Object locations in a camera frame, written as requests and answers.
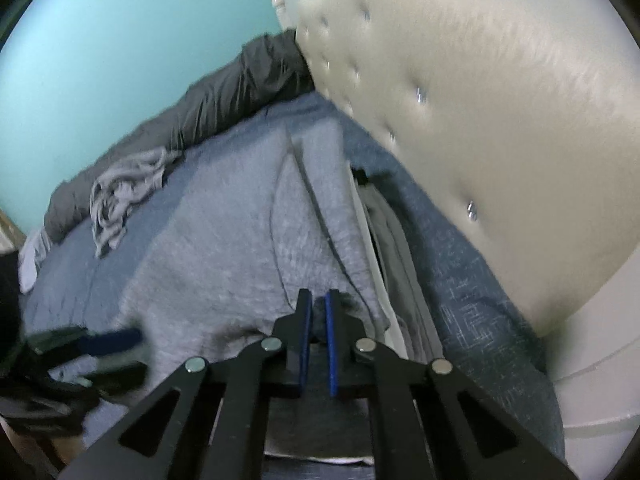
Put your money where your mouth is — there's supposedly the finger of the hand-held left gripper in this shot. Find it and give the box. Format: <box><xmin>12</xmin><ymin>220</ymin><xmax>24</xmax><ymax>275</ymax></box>
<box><xmin>75</xmin><ymin>327</ymin><xmax>143</xmax><ymax>358</ymax></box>
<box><xmin>85</xmin><ymin>360</ymin><xmax>148</xmax><ymax>396</ymax></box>

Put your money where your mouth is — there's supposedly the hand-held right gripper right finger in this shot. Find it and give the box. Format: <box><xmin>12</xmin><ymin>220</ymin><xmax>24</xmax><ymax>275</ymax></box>
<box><xmin>324</xmin><ymin>288</ymin><xmax>578</xmax><ymax>480</ymax></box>

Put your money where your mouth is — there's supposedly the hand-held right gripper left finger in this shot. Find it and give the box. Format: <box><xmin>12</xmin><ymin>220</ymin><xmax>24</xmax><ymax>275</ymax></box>
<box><xmin>60</xmin><ymin>288</ymin><xmax>313</xmax><ymax>480</ymax></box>

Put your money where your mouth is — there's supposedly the grey knit sweater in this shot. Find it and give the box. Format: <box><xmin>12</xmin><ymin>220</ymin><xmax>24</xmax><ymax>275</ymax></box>
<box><xmin>85</xmin><ymin>120</ymin><xmax>396</xmax><ymax>458</ymax></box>

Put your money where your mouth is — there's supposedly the person's left forearm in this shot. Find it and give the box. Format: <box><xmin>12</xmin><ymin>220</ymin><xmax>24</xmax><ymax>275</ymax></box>
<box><xmin>0</xmin><ymin>252</ymin><xmax>23</xmax><ymax>376</ymax></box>

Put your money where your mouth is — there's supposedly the light grey blanket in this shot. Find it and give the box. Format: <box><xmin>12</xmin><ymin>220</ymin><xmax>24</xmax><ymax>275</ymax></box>
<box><xmin>19</xmin><ymin>227</ymin><xmax>53</xmax><ymax>293</ymax></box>

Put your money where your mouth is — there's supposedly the white folded garment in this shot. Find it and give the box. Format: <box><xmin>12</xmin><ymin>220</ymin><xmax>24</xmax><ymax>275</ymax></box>
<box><xmin>347</xmin><ymin>167</ymin><xmax>406</xmax><ymax>356</ymax></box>

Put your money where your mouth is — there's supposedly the crumpled grey garment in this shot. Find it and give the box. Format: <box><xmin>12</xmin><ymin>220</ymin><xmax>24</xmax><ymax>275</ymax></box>
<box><xmin>89</xmin><ymin>146</ymin><xmax>181</xmax><ymax>260</ymax></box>

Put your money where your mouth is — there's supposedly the wooden strip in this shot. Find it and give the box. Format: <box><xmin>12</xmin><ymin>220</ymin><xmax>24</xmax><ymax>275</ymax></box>
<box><xmin>0</xmin><ymin>208</ymin><xmax>27</xmax><ymax>248</ymax></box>

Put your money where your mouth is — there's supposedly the dark grey rolled duvet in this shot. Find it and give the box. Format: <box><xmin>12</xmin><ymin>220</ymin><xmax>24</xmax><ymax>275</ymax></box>
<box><xmin>44</xmin><ymin>30</ymin><xmax>316</xmax><ymax>243</ymax></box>

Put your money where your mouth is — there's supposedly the cream tufted headboard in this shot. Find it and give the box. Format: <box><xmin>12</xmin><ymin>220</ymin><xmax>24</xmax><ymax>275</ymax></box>
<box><xmin>292</xmin><ymin>0</ymin><xmax>640</xmax><ymax>466</ymax></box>

